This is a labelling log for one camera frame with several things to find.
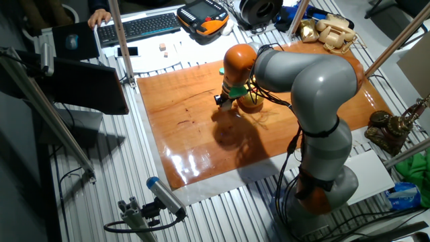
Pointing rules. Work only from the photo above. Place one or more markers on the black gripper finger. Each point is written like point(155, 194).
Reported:
point(219, 99)

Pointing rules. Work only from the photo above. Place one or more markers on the pale wooden cube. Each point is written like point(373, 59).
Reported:
point(227, 106)

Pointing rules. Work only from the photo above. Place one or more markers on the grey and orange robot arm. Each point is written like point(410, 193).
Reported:
point(319, 87)

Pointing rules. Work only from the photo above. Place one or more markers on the dark sleeved forearm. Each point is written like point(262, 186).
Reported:
point(99, 3)

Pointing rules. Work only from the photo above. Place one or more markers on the white rounded object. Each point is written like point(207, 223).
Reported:
point(227, 27)

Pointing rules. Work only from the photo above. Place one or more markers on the person's bare hand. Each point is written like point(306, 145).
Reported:
point(99, 17)

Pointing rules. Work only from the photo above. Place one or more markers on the golden piggy bank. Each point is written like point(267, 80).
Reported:
point(250, 101)

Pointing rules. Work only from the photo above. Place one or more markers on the glossy wooden board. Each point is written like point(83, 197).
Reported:
point(181, 101)

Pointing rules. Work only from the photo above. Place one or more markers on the white paper sheet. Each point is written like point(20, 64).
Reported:
point(215, 48)
point(151, 62)

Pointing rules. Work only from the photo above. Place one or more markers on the small wooden block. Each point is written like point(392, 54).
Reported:
point(162, 47)

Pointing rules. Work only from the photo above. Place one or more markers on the black and orange teach pendant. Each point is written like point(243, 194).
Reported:
point(205, 13)

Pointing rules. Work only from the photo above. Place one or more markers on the black smartphone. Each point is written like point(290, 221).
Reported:
point(127, 51)

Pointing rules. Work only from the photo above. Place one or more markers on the blue bag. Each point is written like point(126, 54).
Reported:
point(284, 18)

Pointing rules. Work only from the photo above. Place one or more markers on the black keyboard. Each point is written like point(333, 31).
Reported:
point(137, 28)

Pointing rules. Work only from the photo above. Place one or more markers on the gold foil bag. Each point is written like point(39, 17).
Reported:
point(308, 30)

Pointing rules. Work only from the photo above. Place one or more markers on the black monitor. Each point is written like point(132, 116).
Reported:
point(90, 87)

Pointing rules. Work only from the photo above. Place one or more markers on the black mouse pad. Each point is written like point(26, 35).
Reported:
point(87, 43)

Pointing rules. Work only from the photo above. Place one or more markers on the dark grey box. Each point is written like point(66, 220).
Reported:
point(77, 127)

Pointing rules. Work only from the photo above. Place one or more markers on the short aluminium profile stub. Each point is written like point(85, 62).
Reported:
point(134, 218)

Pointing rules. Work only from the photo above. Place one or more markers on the dark computer mouse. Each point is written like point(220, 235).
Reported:
point(72, 42)

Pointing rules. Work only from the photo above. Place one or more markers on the grey flat panel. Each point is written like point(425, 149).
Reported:
point(415, 64)

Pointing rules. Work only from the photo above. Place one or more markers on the blue tissue pack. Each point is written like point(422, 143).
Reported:
point(403, 196)

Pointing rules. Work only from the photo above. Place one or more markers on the green cloth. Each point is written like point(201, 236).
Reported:
point(415, 171)

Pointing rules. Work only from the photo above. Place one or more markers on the silver camera with blue cap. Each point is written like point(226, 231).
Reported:
point(166, 196)

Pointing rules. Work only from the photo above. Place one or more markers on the aluminium frame bar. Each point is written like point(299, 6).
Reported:
point(404, 32)
point(121, 43)
point(47, 114)
point(408, 153)
point(298, 17)

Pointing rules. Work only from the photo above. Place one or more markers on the black camera clamp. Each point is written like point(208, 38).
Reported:
point(151, 211)

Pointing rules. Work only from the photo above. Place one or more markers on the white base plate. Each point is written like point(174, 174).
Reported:
point(373, 178)

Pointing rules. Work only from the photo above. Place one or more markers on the slim silver camera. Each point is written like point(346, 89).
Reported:
point(47, 60)

